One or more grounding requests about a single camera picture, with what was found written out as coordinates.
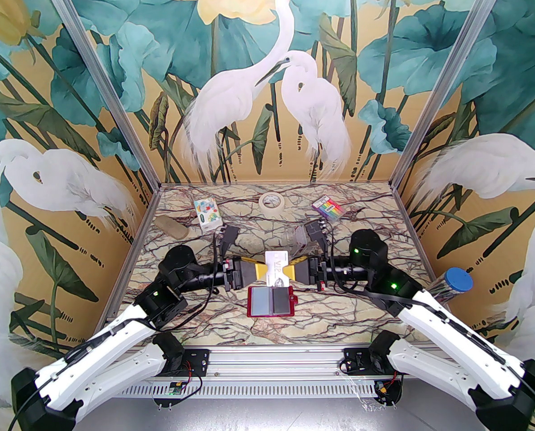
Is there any white VIP card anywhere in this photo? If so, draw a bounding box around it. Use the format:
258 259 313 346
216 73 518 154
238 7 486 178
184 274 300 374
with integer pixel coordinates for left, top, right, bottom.
264 250 291 286

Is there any red leather card holder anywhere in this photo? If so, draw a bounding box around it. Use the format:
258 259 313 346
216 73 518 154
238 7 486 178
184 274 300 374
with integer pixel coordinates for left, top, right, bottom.
247 285 299 318

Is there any clear plastic card box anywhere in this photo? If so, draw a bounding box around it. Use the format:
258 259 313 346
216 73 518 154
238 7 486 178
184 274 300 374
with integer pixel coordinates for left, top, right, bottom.
287 224 315 258

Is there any beige oval felt pad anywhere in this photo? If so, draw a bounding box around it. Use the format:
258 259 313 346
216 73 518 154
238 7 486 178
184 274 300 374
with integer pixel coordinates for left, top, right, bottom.
154 215 190 240

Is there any white masking tape roll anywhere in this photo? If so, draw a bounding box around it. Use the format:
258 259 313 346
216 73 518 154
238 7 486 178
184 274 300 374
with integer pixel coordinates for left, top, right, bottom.
258 192 287 217

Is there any cartoon print tissue pack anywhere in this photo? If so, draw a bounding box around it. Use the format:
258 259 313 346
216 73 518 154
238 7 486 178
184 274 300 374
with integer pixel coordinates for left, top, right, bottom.
194 198 223 234

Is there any rainbow coloured pen pack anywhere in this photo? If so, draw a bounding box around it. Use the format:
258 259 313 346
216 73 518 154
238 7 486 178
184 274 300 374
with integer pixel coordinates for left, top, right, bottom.
311 195 344 221

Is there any clear pen tube blue cap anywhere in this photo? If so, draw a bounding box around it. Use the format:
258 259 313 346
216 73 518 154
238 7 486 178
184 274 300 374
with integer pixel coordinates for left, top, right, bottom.
422 267 474 305

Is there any grey metal base sheet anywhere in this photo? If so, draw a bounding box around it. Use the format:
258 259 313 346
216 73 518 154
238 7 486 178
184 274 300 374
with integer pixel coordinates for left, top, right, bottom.
76 398 479 431

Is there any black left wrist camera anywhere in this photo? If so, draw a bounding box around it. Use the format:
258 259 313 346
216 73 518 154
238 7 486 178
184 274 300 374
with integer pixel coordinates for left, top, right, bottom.
219 225 241 259

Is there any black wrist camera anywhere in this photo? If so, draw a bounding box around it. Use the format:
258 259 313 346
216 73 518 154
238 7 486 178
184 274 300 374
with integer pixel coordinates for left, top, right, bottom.
303 221 332 252
219 225 241 259

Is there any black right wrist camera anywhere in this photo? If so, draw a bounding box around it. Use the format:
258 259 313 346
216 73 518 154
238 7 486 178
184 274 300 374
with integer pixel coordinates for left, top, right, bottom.
303 221 332 252

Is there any aluminium side rail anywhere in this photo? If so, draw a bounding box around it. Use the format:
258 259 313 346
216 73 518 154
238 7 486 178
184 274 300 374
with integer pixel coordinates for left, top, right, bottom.
391 185 464 342
102 185 162 326

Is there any aluminium front rail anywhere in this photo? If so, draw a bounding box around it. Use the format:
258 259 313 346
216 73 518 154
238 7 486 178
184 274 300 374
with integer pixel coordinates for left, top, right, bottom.
103 346 490 383

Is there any red black power cable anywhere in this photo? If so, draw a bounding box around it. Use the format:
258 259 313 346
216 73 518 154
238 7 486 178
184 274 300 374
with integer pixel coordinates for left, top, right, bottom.
177 361 203 396

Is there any perforated metal cable duct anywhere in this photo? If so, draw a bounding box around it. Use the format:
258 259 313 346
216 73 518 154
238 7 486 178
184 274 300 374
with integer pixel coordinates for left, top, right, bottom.
115 383 385 399

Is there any aluminium frame post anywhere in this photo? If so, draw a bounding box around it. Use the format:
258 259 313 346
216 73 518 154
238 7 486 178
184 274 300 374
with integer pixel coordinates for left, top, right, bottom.
37 0 162 188
391 0 513 189

